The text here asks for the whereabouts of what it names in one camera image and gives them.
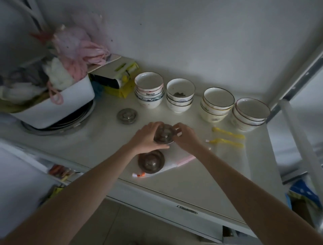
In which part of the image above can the person's left hand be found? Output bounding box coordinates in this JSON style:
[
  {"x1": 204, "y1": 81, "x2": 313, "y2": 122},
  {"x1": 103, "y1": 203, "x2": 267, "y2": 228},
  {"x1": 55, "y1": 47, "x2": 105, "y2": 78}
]
[{"x1": 128, "y1": 122, "x2": 170, "y2": 155}]

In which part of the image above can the person's right hand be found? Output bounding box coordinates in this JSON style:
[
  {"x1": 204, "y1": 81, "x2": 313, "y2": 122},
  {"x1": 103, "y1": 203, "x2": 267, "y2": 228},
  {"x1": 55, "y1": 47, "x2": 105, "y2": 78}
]
[{"x1": 173, "y1": 123, "x2": 205, "y2": 155}]

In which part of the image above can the round metal lid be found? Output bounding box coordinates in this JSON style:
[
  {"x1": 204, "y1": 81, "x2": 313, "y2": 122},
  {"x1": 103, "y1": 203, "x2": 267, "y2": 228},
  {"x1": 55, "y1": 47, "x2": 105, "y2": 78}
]
[
  {"x1": 116, "y1": 108, "x2": 138, "y2": 125},
  {"x1": 153, "y1": 124, "x2": 177, "y2": 145},
  {"x1": 138, "y1": 150, "x2": 165, "y2": 174}
]

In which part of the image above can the person's right forearm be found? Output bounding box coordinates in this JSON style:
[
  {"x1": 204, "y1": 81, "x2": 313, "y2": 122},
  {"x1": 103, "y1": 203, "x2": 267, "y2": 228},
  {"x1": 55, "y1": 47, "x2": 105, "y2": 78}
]
[{"x1": 195, "y1": 146, "x2": 323, "y2": 245}]

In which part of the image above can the person's left forearm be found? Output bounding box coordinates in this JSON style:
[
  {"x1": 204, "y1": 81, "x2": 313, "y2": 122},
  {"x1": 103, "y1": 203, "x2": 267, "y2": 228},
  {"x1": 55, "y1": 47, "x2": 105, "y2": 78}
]
[{"x1": 0, "y1": 144, "x2": 139, "y2": 245}]

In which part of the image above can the white pink plastic packet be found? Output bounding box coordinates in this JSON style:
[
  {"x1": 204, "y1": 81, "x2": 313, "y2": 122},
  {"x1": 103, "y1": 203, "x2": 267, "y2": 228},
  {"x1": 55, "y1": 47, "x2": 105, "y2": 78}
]
[{"x1": 132, "y1": 143, "x2": 196, "y2": 179}]

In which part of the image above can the white bowl small flower print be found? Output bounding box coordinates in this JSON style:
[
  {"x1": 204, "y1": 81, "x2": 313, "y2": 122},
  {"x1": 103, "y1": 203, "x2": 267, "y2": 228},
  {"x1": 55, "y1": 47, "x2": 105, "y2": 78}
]
[
  {"x1": 167, "y1": 100, "x2": 193, "y2": 114},
  {"x1": 166, "y1": 95, "x2": 194, "y2": 107}
]

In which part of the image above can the cream bowl gold rim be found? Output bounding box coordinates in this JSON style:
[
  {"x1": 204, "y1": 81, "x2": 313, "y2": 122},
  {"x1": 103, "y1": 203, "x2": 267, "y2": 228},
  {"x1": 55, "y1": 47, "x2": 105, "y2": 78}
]
[
  {"x1": 201, "y1": 97, "x2": 233, "y2": 116},
  {"x1": 200, "y1": 103, "x2": 229, "y2": 124},
  {"x1": 203, "y1": 87, "x2": 235, "y2": 111}
]

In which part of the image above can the white bowl blue pattern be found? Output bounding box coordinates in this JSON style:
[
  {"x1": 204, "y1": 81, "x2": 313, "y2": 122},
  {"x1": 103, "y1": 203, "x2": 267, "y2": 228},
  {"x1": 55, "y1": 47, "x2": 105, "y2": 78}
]
[{"x1": 136, "y1": 95, "x2": 165, "y2": 110}]

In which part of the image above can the white bowl with residue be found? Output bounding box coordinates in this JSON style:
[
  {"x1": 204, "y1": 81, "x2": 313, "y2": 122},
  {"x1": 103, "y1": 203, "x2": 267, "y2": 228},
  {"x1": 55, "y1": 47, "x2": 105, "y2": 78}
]
[{"x1": 166, "y1": 78, "x2": 196, "y2": 102}]

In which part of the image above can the yellow plastic spoon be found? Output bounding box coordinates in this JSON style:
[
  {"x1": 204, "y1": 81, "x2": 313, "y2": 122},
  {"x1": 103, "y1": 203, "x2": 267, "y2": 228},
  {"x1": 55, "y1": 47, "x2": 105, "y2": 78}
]
[
  {"x1": 212, "y1": 126, "x2": 246, "y2": 140},
  {"x1": 207, "y1": 138, "x2": 245, "y2": 149}
]

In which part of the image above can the white bowl dark band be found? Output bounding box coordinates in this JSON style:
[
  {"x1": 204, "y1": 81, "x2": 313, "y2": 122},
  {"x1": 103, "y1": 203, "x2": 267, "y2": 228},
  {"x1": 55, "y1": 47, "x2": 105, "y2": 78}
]
[{"x1": 135, "y1": 91, "x2": 165, "y2": 99}]

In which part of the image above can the white bowl pink band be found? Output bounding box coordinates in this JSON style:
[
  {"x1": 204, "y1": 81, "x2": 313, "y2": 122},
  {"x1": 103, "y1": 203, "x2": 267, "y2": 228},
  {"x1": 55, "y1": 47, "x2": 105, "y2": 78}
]
[{"x1": 135, "y1": 87, "x2": 165, "y2": 96}]

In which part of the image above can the white cabinet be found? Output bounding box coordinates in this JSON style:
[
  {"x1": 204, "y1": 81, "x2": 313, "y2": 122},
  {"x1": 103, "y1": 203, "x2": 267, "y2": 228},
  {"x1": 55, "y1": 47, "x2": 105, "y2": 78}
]
[{"x1": 0, "y1": 137, "x2": 258, "y2": 244}]

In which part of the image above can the clear plastic bag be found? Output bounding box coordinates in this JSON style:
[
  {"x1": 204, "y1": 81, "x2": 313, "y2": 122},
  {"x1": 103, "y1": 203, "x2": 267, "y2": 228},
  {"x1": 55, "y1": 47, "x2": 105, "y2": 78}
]
[{"x1": 213, "y1": 140, "x2": 251, "y2": 178}]

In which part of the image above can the white bowl scalloped pink rim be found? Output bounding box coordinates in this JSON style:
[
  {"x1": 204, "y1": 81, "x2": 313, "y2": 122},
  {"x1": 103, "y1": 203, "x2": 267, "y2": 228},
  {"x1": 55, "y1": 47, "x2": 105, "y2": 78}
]
[{"x1": 134, "y1": 72, "x2": 164, "y2": 93}]

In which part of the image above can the white bowl brown rim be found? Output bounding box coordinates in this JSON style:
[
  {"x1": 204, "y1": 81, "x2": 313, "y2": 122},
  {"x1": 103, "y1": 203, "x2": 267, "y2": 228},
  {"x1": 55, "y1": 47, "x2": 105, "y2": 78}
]
[
  {"x1": 230, "y1": 114, "x2": 264, "y2": 132},
  {"x1": 236, "y1": 98, "x2": 271, "y2": 122},
  {"x1": 232, "y1": 107, "x2": 267, "y2": 126}
]

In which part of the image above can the yellow white cardboard box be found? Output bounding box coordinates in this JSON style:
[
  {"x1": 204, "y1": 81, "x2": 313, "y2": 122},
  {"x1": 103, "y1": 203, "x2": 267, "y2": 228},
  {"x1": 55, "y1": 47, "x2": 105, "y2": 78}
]
[{"x1": 87, "y1": 54, "x2": 140, "y2": 99}]

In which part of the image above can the stack of metal plates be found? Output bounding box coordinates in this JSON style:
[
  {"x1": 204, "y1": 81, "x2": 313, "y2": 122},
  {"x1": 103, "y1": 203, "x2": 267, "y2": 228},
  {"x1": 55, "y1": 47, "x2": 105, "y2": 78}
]
[{"x1": 21, "y1": 100, "x2": 97, "y2": 136}]

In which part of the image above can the red orange snack packet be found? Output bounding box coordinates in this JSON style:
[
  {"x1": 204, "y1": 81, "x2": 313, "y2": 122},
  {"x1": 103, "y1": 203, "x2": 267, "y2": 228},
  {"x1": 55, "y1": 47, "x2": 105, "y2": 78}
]
[{"x1": 48, "y1": 164, "x2": 77, "y2": 183}]

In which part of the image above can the white plastic bin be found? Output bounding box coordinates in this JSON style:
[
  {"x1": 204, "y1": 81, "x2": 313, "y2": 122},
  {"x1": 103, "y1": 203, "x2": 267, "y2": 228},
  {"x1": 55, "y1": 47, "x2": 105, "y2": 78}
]
[{"x1": 10, "y1": 74, "x2": 95, "y2": 129}]

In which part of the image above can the yellow packet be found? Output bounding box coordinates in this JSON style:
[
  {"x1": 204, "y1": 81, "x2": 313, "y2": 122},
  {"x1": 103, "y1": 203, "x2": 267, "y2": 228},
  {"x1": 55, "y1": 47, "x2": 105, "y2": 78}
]
[{"x1": 47, "y1": 185, "x2": 65, "y2": 201}]

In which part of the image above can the white pipe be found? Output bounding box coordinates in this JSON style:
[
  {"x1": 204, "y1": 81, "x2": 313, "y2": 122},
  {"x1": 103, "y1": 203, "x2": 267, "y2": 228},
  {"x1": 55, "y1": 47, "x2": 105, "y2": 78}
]
[{"x1": 278, "y1": 99, "x2": 323, "y2": 188}]

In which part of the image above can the white plastic bag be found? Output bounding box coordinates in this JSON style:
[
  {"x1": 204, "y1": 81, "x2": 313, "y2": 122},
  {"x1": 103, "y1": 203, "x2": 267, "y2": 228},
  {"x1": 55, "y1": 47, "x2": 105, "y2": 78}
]
[{"x1": 42, "y1": 58, "x2": 76, "y2": 90}]

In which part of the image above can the pink plastic bags bundle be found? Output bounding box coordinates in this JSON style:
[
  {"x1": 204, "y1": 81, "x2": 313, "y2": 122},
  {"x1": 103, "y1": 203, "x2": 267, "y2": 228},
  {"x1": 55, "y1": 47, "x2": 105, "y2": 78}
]
[{"x1": 31, "y1": 24, "x2": 112, "y2": 82}]

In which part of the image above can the blue patterned bag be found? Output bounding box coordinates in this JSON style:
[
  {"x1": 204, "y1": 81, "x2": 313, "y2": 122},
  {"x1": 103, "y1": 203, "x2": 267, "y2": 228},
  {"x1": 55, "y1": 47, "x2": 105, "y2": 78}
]
[{"x1": 285, "y1": 179, "x2": 323, "y2": 229}]

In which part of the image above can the metal door frame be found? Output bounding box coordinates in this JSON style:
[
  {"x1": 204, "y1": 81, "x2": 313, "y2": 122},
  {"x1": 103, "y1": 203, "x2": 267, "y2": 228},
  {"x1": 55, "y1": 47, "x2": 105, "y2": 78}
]
[{"x1": 265, "y1": 49, "x2": 323, "y2": 124}]

